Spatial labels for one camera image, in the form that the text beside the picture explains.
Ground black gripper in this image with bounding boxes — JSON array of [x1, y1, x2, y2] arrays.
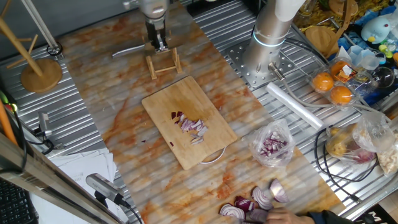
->
[[144, 19, 170, 53]]

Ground steel cleaver knife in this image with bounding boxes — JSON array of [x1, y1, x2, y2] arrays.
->
[[111, 29, 187, 59]]

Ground bare person hand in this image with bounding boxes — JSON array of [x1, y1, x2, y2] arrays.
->
[[264, 207, 312, 224]]

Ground wooden peg knife rack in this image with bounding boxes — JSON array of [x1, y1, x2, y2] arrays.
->
[[145, 47, 183, 80]]

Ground orange marble pattern mat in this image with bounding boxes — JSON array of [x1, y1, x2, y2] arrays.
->
[[57, 0, 346, 224]]

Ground pale onion slice pieces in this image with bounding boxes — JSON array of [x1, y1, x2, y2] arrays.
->
[[190, 133, 205, 146]]

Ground wooden cutting board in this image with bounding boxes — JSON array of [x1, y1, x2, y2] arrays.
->
[[141, 75, 239, 171]]

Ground wooden mug tree stand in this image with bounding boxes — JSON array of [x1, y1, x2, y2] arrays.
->
[[0, 0, 63, 93]]

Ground white metal rod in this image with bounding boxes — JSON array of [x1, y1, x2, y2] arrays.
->
[[20, 0, 60, 52]]

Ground metal clamp tool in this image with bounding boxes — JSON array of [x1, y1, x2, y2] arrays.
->
[[32, 111, 63, 151]]

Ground white paper stack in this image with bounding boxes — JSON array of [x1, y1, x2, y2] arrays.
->
[[30, 148, 118, 224]]

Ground white plastic wrap roll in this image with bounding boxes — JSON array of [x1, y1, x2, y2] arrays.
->
[[265, 82, 326, 131]]

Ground plastic bag of chopped onion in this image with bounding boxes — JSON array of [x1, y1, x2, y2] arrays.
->
[[245, 118, 295, 169]]

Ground round wooden tray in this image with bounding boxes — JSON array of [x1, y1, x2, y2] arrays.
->
[[304, 26, 340, 57]]

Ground orange plastic rod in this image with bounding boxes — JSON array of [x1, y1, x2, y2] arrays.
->
[[0, 99, 18, 146]]

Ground orange fruit with sticker label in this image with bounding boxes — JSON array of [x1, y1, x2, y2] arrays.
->
[[330, 60, 357, 83]]

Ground clear plastic fruit container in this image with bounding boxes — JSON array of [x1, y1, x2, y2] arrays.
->
[[309, 57, 363, 110]]

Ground clear plastic cup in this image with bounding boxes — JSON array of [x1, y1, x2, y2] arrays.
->
[[348, 45, 382, 71]]

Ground plastic bag of potatoes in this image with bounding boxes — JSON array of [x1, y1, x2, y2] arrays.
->
[[325, 123, 379, 166]]

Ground blue plush toy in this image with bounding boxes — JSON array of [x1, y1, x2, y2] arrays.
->
[[360, 15, 392, 44]]

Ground black keyboard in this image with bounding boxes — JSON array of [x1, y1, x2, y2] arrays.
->
[[0, 179, 38, 224]]

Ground glass bowl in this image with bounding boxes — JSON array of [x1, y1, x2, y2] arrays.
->
[[371, 66, 396, 89]]

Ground plastic bag of white pieces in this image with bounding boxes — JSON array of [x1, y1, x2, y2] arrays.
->
[[353, 110, 398, 177]]

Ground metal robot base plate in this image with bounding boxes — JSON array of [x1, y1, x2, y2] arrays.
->
[[226, 40, 295, 88]]

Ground black ring clamp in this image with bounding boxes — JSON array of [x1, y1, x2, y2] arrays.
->
[[46, 42, 64, 57]]

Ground grey hose with metal connector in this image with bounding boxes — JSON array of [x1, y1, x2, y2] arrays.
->
[[269, 62, 392, 122]]

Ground silver depth camera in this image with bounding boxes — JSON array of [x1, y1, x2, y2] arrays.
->
[[85, 173, 125, 206]]

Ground aluminium frame bar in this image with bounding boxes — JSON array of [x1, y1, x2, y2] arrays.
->
[[0, 132, 125, 224]]

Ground black cable with plug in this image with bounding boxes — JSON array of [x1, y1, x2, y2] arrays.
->
[[313, 126, 379, 203]]

